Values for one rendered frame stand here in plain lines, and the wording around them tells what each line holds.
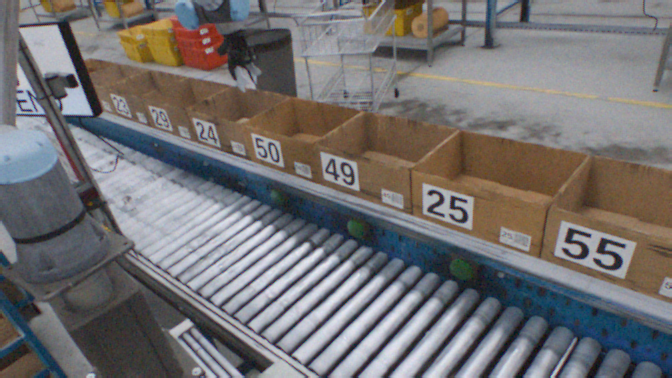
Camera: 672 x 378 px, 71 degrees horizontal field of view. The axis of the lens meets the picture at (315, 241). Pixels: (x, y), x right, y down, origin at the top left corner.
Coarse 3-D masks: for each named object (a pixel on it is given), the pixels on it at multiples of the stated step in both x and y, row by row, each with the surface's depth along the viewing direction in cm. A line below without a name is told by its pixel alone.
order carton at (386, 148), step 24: (360, 120) 177; (384, 120) 174; (408, 120) 166; (336, 144) 172; (360, 144) 182; (384, 144) 180; (408, 144) 172; (432, 144) 165; (360, 168) 153; (384, 168) 146; (408, 168) 172; (360, 192) 160; (408, 192) 144
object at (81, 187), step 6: (78, 186) 156; (84, 186) 155; (90, 186) 155; (78, 192) 153; (84, 192) 153; (90, 192) 155; (96, 192) 156; (84, 198) 154; (90, 198) 155; (96, 198) 157; (84, 204) 154; (90, 204) 160; (96, 204) 163
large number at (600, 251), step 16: (560, 240) 117; (576, 240) 114; (592, 240) 111; (608, 240) 109; (624, 240) 106; (560, 256) 120; (576, 256) 117; (592, 256) 114; (608, 256) 111; (624, 256) 108; (608, 272) 113; (624, 272) 110
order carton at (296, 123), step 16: (272, 112) 196; (288, 112) 203; (304, 112) 201; (320, 112) 195; (336, 112) 188; (352, 112) 182; (256, 128) 181; (272, 128) 199; (288, 128) 206; (304, 128) 207; (320, 128) 200; (336, 128) 170; (288, 144) 173; (304, 144) 166; (256, 160) 194; (288, 160) 178; (304, 160) 171; (304, 176) 177
